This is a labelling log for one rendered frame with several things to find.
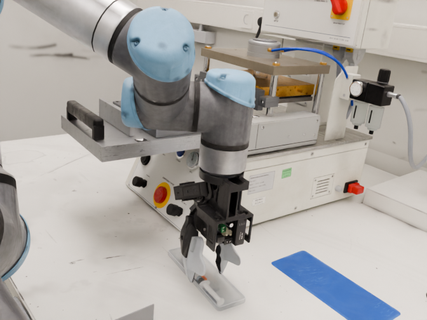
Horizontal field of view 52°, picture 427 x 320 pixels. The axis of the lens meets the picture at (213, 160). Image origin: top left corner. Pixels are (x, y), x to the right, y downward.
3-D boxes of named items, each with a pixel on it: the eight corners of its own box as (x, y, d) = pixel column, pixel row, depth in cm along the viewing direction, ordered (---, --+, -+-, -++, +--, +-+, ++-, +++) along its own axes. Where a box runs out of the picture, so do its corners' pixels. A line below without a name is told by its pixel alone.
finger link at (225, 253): (234, 288, 76) (229, 246, 71) (215, 270, 80) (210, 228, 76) (248, 280, 77) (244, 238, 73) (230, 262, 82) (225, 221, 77)
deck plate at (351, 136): (279, 106, 141) (280, 104, 141) (372, 139, 115) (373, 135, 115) (153, 118, 114) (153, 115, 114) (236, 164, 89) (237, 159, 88)
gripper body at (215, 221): (211, 256, 68) (218, 185, 63) (184, 230, 74) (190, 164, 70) (250, 246, 72) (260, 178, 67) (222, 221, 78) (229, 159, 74)
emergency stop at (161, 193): (155, 200, 104) (162, 185, 104) (164, 206, 101) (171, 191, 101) (150, 198, 103) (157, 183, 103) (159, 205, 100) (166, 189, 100)
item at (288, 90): (257, 83, 122) (260, 48, 119) (317, 102, 106) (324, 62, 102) (206, 86, 112) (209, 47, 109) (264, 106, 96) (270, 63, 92)
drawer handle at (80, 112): (75, 118, 92) (75, 99, 90) (104, 139, 81) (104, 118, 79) (66, 119, 90) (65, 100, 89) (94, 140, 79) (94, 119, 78)
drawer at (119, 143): (178, 120, 111) (180, 89, 109) (231, 147, 95) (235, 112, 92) (61, 131, 94) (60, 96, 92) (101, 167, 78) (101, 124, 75)
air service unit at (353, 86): (342, 121, 109) (354, 61, 104) (394, 139, 98) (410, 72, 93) (328, 123, 106) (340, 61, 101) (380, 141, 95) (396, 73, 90)
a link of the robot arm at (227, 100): (199, 65, 67) (254, 69, 68) (194, 133, 71) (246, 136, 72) (202, 73, 60) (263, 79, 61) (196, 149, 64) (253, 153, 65)
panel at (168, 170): (127, 185, 114) (157, 120, 112) (190, 239, 92) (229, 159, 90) (121, 183, 112) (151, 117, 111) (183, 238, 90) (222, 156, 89)
